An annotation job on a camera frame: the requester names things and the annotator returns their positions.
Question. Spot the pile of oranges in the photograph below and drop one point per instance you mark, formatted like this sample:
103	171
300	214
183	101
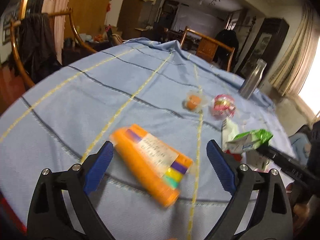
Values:
98	37

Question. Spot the pink floral curtain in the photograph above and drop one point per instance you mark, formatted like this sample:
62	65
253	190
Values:
53	0

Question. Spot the steel water bottle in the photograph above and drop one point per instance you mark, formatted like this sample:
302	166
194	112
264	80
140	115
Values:
252	80

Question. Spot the carved wooden chair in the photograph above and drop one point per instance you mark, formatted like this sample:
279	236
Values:
207	47

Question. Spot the beige checked window curtain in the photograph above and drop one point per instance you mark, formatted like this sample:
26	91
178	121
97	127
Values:
292	62

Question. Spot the curved wooden chair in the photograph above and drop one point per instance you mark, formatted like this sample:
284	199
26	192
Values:
72	27

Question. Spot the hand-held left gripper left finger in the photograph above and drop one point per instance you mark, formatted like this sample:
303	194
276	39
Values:
98	167

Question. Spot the white dust cover sheet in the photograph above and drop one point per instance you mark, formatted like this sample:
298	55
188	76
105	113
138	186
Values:
197	18

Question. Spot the wooden panel door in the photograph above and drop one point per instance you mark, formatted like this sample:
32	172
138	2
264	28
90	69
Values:
87	10

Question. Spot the pink clear plastic packet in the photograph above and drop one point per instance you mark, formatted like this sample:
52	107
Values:
222	105

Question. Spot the blue checked tablecloth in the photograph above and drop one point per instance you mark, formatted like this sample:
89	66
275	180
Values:
75	100

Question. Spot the black hanging coat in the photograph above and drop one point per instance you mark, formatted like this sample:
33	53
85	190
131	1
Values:
227	45

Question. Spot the orange cardboard box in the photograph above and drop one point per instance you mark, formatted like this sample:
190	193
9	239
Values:
140	160

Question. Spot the blue cloth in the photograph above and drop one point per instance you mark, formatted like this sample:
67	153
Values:
298	145

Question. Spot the dark cloth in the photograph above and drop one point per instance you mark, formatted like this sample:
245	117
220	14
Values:
37	45

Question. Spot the green snack packet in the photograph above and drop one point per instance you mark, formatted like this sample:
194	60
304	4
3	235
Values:
257	136

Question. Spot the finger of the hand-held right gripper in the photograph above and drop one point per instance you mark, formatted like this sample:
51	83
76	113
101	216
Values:
287	165

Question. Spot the window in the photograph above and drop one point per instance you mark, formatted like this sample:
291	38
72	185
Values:
311	97

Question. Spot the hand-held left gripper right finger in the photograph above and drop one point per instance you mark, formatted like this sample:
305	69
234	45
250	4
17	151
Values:
221	167

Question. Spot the dark framed painting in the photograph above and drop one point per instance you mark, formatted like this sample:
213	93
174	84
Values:
262	45

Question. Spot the brown wooden wardrobe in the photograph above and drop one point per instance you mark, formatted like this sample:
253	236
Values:
130	17

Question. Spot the clear plastic cup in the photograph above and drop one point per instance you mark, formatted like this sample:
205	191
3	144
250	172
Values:
193	101

